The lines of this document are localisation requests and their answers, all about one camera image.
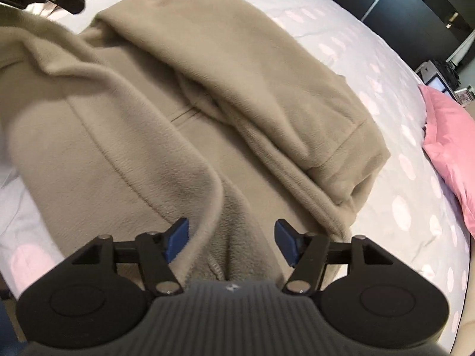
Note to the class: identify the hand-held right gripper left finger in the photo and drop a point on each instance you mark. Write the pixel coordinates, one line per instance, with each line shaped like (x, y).
(178, 239)

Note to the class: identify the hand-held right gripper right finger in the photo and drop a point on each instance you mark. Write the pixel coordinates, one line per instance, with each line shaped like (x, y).
(287, 243)

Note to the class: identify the beige fleece jacket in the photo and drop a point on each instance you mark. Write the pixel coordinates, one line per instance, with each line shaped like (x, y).
(148, 118)

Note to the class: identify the bed with polka-dot sheet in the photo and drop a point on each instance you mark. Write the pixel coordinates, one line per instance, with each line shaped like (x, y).
(389, 81)

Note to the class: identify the pink pillow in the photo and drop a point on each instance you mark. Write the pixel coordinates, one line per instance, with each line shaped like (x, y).
(452, 137)

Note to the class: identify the beige padded headboard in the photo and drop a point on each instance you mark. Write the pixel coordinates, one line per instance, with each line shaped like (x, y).
(468, 337)

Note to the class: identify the white nightstand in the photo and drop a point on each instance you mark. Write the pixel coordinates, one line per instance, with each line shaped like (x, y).
(432, 81)

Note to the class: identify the black bag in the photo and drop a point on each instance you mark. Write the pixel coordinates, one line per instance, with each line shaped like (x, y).
(445, 70)

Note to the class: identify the dark sliding-door wardrobe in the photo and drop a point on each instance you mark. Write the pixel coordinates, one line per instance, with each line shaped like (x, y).
(408, 15)

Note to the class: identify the small picture frame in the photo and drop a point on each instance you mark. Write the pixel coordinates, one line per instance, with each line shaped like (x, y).
(465, 95)

